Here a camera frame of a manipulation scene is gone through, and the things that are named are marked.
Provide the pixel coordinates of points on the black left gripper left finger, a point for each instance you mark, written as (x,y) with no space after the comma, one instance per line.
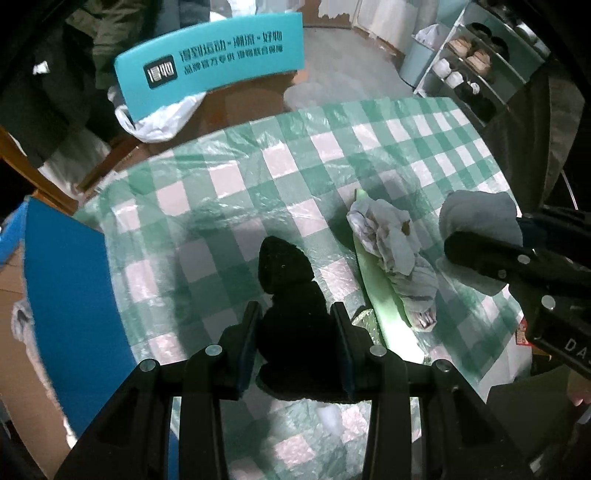
(175,401)

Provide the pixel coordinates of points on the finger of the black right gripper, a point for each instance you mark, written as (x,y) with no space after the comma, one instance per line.
(553,263)
(549,230)

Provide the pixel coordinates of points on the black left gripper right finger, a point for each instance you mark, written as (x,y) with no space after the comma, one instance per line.
(426,421)

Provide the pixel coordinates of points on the grey sock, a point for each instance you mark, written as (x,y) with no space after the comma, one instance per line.
(491,215)

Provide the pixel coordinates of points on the white grey cloth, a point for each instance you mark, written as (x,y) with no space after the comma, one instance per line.
(388,234)

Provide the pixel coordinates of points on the black sock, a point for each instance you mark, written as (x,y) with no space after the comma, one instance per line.
(297,337)

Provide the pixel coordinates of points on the right hand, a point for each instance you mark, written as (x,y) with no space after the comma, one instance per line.
(579,389)

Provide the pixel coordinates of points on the red small box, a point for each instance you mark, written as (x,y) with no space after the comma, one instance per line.
(520,334)

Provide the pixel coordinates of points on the light green cloth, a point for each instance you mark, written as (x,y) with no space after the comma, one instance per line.
(393,325)

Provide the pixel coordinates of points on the green scrub sponge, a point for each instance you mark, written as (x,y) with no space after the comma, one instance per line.
(366,318)

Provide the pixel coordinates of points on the blue cardboard box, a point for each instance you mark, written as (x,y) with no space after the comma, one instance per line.
(77,328)

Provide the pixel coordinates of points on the metal shoe rack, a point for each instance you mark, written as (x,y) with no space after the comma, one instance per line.
(486,58)

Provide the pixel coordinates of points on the green checkered tablecloth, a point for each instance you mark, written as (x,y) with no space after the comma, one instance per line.
(183,231)

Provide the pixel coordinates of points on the wooden louvered cabinet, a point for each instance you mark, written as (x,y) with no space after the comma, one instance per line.
(47,191)

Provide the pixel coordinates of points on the white plastic bag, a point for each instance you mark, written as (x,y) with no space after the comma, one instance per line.
(162,125)

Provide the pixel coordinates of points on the brown cardboard box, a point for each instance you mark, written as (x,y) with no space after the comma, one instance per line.
(230,106)

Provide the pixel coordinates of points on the teal shoe box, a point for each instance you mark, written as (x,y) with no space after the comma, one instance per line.
(208,56)

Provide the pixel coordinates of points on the dark hanging jackets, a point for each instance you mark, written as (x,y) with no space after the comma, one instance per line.
(57,63)

